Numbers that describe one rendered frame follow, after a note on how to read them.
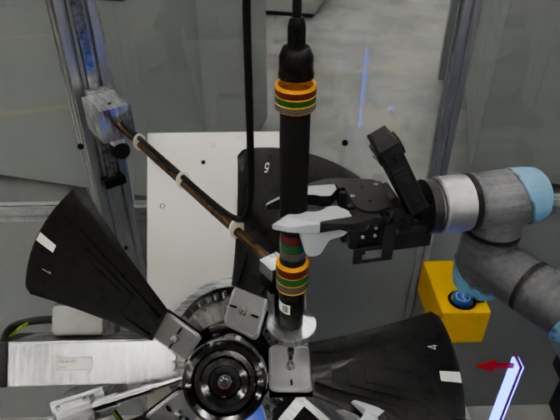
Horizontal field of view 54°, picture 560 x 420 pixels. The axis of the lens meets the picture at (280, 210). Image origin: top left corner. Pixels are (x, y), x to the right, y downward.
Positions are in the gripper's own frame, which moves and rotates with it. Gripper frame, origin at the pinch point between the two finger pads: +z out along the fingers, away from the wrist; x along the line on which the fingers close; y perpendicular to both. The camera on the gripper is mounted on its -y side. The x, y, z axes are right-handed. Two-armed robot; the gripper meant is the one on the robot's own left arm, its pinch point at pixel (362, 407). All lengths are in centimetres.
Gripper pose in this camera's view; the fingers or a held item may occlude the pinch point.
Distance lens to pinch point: 83.7
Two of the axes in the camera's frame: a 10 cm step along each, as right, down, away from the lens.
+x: 0.9, 7.7, 6.3
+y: -7.8, 4.5, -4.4
